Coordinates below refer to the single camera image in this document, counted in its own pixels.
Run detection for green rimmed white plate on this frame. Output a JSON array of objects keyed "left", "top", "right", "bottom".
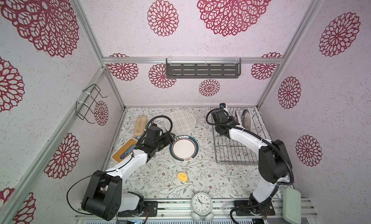
[{"left": 169, "top": 135, "right": 200, "bottom": 162}]

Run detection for plaid beige plate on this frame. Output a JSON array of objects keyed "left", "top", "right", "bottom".
[{"left": 166, "top": 110, "right": 197, "bottom": 136}]

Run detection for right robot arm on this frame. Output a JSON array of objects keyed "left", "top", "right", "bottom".
[{"left": 206, "top": 108, "right": 294, "bottom": 204}]

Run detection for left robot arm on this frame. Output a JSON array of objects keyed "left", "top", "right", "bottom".
[{"left": 81, "top": 123, "right": 175, "bottom": 221}]

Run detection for dark rimmed plate in rack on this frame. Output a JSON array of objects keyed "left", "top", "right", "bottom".
[{"left": 235, "top": 109, "right": 252, "bottom": 131}]

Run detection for yellow tray with blue item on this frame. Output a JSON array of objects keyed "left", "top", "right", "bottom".
[{"left": 111, "top": 138, "right": 137, "bottom": 163}]

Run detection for yellow cheese toy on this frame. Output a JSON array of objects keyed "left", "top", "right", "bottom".
[{"left": 177, "top": 172, "right": 188, "bottom": 182}]

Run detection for white alarm clock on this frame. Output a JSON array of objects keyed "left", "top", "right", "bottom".
[{"left": 190, "top": 192, "right": 214, "bottom": 222}]

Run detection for pale green box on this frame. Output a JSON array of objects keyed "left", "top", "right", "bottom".
[{"left": 283, "top": 187, "right": 301, "bottom": 224}]

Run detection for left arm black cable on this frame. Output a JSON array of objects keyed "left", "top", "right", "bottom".
[{"left": 66, "top": 115, "right": 174, "bottom": 216}]

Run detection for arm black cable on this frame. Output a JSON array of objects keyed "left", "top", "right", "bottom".
[
  {"left": 205, "top": 107, "right": 295, "bottom": 224},
  {"left": 66, "top": 115, "right": 174, "bottom": 216}
]

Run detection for wire dish rack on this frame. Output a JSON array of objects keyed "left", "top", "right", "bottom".
[{"left": 206, "top": 103, "right": 272, "bottom": 166}]

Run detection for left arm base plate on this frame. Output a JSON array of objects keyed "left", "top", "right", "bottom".
[{"left": 117, "top": 200, "right": 158, "bottom": 218}]

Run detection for grey wall shelf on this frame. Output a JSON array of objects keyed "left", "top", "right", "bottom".
[{"left": 165, "top": 59, "right": 242, "bottom": 79}]

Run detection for black wire wall basket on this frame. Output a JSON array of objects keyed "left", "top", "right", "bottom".
[{"left": 75, "top": 83, "right": 109, "bottom": 125}]

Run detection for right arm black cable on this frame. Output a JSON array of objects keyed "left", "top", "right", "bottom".
[{"left": 205, "top": 107, "right": 295, "bottom": 224}]

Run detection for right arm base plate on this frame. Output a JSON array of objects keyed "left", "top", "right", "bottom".
[{"left": 233, "top": 200, "right": 275, "bottom": 216}]

